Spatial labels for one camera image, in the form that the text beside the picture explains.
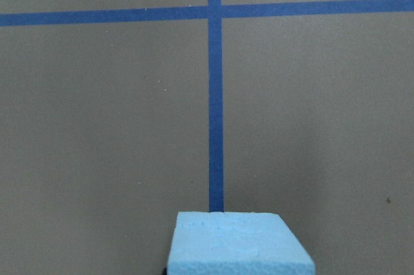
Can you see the light blue foam block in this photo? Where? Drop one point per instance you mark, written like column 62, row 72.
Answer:
column 236, row 243

